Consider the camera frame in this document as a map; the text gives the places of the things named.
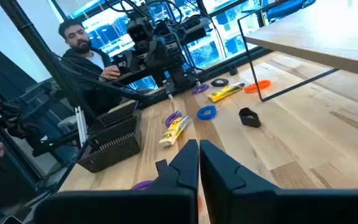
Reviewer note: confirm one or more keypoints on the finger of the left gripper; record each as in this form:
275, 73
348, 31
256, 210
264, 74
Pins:
170, 90
198, 82

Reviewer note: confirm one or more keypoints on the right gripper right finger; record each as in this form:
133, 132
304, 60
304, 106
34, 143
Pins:
228, 199

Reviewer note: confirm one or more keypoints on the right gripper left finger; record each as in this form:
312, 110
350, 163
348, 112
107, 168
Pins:
178, 202

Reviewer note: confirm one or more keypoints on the yellow crayon box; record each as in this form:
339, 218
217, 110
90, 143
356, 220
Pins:
225, 92

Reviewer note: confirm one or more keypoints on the beige packet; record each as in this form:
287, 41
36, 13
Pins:
174, 132

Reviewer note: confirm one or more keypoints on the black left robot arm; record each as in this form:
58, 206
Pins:
153, 53

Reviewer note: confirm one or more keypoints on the black plastic mesh basket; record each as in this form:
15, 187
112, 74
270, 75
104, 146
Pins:
116, 115
113, 149

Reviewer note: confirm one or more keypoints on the large glass window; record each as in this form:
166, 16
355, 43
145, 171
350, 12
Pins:
110, 31

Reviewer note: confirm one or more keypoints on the white bar fixture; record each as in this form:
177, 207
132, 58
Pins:
80, 127

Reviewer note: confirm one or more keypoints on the person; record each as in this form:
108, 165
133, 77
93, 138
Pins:
82, 40

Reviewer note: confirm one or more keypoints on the wooden shelf riser black legs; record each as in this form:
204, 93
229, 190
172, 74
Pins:
322, 37

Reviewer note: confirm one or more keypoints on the black screen panel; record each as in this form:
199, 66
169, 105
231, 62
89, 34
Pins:
7, 68

